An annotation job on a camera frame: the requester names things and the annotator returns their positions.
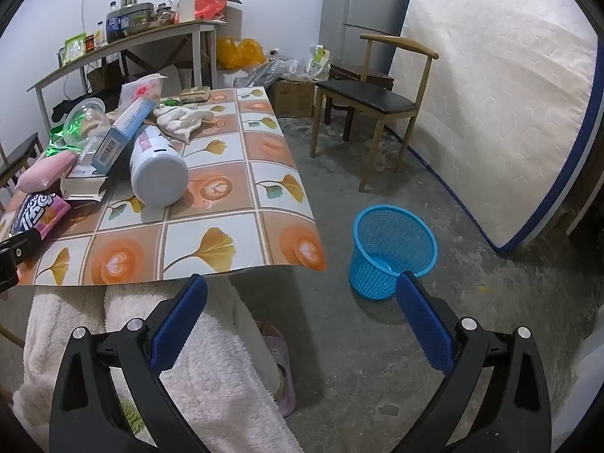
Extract white frame desk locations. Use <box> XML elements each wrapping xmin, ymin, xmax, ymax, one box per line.
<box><xmin>27</xmin><ymin>19</ymin><xmax>227</xmax><ymax>130</ymax></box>

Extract white tissue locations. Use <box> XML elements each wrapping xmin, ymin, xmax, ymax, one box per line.
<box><xmin>153</xmin><ymin>102</ymin><xmax>215</xmax><ymax>145</ymax></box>

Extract wooden chair black seat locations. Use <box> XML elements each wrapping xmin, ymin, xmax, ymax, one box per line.
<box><xmin>0</xmin><ymin>132</ymin><xmax>41</xmax><ymax>199</ymax></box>
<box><xmin>310</xmin><ymin>33</ymin><xmax>439</xmax><ymax>193</ymax></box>

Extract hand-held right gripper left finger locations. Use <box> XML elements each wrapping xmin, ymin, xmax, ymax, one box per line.
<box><xmin>48</xmin><ymin>274</ymin><xmax>208</xmax><ymax>453</ymax></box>

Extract blue white carton box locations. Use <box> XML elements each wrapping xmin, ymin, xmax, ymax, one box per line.
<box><xmin>89</xmin><ymin>97</ymin><xmax>159</xmax><ymax>174</ymax></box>

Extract brown cardboard box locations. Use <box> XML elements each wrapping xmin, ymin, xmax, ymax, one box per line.
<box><xmin>274</xmin><ymin>78</ymin><xmax>317</xmax><ymax>119</ymax></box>

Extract white plastic bottle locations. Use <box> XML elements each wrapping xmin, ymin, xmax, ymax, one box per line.
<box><xmin>129</xmin><ymin>125</ymin><xmax>190</xmax><ymax>207</ymax></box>

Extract dark wooden stool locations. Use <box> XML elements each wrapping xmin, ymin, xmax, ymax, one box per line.
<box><xmin>329</xmin><ymin>63</ymin><xmax>394</xmax><ymax>90</ymax></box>

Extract pink slipper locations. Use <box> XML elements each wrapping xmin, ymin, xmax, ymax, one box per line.
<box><xmin>257</xmin><ymin>321</ymin><xmax>297</xmax><ymax>418</ymax></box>

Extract grey refrigerator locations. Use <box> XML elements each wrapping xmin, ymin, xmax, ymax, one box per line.
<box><xmin>321</xmin><ymin>0</ymin><xmax>421</xmax><ymax>81</ymax></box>

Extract blue labelled bottles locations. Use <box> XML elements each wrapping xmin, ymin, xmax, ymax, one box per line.
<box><xmin>106</xmin><ymin>12</ymin><xmax>124</xmax><ymax>43</ymax></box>

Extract white green bag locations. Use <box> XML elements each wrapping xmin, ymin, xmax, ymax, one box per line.
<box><xmin>309</xmin><ymin>45</ymin><xmax>331</xmax><ymax>81</ymax></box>

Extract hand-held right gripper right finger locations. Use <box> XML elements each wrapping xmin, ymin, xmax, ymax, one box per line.
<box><xmin>395</xmin><ymin>271</ymin><xmax>553</xmax><ymax>453</ymax></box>

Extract green snack bag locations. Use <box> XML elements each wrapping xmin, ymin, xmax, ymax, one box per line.
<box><xmin>47</xmin><ymin>123</ymin><xmax>95</xmax><ymax>157</ymax></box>

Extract grey plastic bags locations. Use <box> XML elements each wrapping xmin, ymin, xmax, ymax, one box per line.
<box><xmin>233</xmin><ymin>57</ymin><xmax>303</xmax><ymax>88</ymax></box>

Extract red plastic bag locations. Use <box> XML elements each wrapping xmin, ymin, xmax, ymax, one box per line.
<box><xmin>194</xmin><ymin>0</ymin><xmax>228</xmax><ymax>22</ymax></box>

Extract blue plastic basket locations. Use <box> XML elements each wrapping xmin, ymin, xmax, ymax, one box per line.
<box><xmin>349</xmin><ymin>205</ymin><xmax>438</xmax><ymax>300</ymax></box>

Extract black cloth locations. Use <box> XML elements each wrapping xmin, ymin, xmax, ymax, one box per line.
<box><xmin>51</xmin><ymin>99</ymin><xmax>79</xmax><ymax>121</ymax></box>

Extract metal pot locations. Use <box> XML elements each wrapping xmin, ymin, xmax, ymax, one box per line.
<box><xmin>106</xmin><ymin>2</ymin><xmax>155</xmax><ymax>34</ymax></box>

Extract pink cloth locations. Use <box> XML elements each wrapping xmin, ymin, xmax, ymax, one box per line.
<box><xmin>16</xmin><ymin>153</ymin><xmax>79</xmax><ymax>192</ymax></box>

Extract white pillow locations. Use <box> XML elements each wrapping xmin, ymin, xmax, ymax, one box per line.
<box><xmin>128</xmin><ymin>63</ymin><xmax>194</xmax><ymax>91</ymax></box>

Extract white mattress blue edge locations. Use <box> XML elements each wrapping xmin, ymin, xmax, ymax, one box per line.
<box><xmin>387</xmin><ymin>0</ymin><xmax>600</xmax><ymax>253</ymax></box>

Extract green white packet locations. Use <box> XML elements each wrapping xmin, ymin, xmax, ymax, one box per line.
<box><xmin>61</xmin><ymin>33</ymin><xmax>88</xmax><ymax>64</ymax></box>

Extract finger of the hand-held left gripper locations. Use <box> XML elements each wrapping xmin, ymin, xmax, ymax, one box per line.
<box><xmin>0</xmin><ymin>231</ymin><xmax>44</xmax><ymax>267</ymax></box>
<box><xmin>0</xmin><ymin>264</ymin><xmax>20</xmax><ymax>296</ymax></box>

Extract orange purple snack bag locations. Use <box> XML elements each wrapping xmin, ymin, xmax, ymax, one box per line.
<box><xmin>0</xmin><ymin>192</ymin><xmax>71</xmax><ymax>241</ymax></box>

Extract pink patterned packet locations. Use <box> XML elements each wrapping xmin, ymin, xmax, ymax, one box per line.
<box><xmin>118</xmin><ymin>74</ymin><xmax>167</xmax><ymax>109</ymax></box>

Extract yellow plastic bag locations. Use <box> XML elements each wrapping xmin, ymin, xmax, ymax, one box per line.
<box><xmin>216</xmin><ymin>37</ymin><xmax>267</xmax><ymax>71</ymax></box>

